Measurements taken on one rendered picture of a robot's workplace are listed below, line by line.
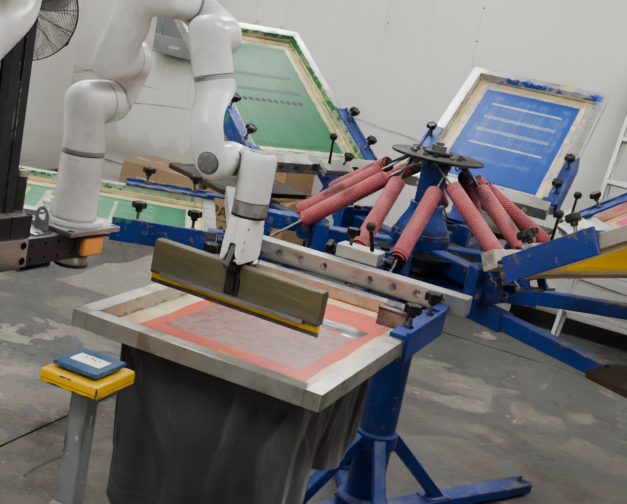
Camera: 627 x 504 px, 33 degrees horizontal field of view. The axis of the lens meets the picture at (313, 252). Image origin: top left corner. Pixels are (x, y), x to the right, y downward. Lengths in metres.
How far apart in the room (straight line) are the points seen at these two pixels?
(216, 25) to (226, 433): 0.85
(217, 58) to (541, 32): 4.63
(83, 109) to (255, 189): 0.41
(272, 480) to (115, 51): 0.95
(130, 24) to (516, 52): 4.65
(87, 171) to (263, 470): 0.74
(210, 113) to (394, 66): 4.82
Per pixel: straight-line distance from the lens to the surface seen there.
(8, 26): 1.99
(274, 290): 2.18
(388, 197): 3.19
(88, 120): 2.30
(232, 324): 2.44
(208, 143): 2.12
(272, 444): 2.22
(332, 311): 2.69
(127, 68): 2.29
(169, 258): 2.29
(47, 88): 7.89
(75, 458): 2.12
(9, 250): 2.22
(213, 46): 2.17
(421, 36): 6.86
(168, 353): 2.17
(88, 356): 2.08
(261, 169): 2.14
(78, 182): 2.33
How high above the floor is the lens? 1.71
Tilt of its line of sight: 13 degrees down
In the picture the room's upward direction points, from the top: 11 degrees clockwise
